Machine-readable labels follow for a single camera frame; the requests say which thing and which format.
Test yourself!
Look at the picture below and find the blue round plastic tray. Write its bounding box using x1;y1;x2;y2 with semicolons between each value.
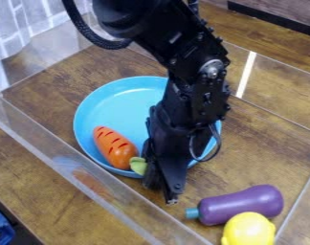
72;76;223;179

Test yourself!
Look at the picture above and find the orange toy carrot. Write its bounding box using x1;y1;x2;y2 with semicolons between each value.
92;125;147;175

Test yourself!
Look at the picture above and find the black braided cable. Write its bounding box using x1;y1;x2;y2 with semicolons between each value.
60;0;133;51

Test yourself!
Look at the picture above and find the dark baseboard strip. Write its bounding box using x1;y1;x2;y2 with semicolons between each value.
227;0;310;35

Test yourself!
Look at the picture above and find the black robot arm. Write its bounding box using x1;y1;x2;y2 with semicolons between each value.
92;0;231;205

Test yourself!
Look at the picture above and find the blue object at corner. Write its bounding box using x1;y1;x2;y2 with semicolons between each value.
0;212;16;245

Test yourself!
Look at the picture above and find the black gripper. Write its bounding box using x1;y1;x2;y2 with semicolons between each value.
141;77;231;205

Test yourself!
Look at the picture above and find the white checkered curtain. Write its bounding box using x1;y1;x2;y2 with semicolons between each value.
0;0;68;59

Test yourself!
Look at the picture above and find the clear acrylic enclosure wall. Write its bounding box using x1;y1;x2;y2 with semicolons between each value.
0;0;310;245

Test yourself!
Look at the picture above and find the yellow toy lemon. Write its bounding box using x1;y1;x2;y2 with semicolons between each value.
220;212;275;245

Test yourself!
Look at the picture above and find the purple toy eggplant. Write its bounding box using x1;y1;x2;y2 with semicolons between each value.
184;185;284;226

